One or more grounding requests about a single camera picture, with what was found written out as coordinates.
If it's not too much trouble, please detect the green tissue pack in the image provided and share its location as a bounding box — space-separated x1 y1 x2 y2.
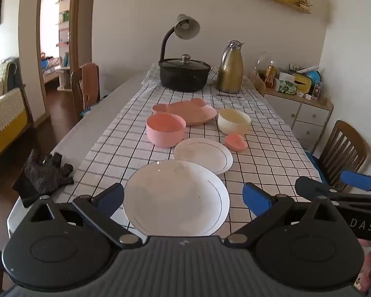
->
274 78 298 96

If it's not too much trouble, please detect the glass pot lid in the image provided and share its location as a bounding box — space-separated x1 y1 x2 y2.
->
160 54 211 70

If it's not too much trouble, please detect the sofa with cream cover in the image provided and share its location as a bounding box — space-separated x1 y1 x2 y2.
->
0 57 20 99

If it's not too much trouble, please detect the white bookshelf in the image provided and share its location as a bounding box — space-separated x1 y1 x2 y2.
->
56 0 71 69

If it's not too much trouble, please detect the grey gooseneck desk lamp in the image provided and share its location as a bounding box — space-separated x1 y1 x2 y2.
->
160 14 201 61

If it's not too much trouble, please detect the blue globe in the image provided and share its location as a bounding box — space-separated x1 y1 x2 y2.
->
306 71 321 89

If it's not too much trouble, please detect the orange cloth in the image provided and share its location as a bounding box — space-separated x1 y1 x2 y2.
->
81 63 100 109

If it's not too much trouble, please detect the white wooden sideboard cabinet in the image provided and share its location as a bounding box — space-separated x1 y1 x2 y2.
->
255 74 334 153

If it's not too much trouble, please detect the pink bear-shaped plate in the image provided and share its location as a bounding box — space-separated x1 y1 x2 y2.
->
152 98 218 126

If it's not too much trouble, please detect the gold thermos jug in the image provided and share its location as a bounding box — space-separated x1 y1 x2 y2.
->
216 40 244 94

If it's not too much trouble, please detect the small pink heart-shaped dish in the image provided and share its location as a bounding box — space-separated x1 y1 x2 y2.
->
224 133 247 152

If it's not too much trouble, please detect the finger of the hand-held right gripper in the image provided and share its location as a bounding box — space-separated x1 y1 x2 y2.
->
340 170 371 194
295 176 371 203

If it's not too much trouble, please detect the amber oil bottle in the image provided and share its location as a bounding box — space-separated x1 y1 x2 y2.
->
264 61 277 88

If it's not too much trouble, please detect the blue box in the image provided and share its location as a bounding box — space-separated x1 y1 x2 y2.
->
306 150 325 180

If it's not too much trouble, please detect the small white plate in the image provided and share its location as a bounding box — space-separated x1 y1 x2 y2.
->
173 138 233 175

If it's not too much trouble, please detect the person's right hand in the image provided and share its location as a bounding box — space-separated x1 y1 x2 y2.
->
359 250 371 295

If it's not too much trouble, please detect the yellow tissue box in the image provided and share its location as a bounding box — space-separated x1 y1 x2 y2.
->
292 74 312 92

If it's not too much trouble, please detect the cream bowl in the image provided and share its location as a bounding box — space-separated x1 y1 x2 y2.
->
217 108 252 136

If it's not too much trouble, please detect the pink bowl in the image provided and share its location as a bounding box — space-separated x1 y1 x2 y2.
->
146 113 186 148

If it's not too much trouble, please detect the clear glass jar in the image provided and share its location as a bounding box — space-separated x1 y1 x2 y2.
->
254 52 268 81

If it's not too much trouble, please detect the large white plate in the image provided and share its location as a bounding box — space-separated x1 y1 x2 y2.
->
123 160 230 236

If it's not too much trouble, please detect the wooden wall shelf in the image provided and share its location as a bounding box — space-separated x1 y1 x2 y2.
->
254 0 311 14

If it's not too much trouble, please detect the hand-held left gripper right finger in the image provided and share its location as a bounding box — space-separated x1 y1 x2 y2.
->
224 182 348 249

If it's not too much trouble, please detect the black cooking pot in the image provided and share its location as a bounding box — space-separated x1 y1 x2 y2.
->
159 63 211 92

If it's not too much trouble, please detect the wooden dining chair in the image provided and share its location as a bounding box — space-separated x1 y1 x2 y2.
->
311 120 371 192
70 63 101 121

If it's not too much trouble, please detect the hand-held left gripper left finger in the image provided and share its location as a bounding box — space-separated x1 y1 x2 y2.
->
29 182 143 249

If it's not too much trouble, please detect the white checked tablecloth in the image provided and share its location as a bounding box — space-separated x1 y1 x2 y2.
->
63 62 323 239

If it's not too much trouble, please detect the armchair with cream cover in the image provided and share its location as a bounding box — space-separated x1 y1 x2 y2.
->
0 87 34 168

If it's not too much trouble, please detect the black knitted glove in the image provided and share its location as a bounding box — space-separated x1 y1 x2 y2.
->
12 148 75 208

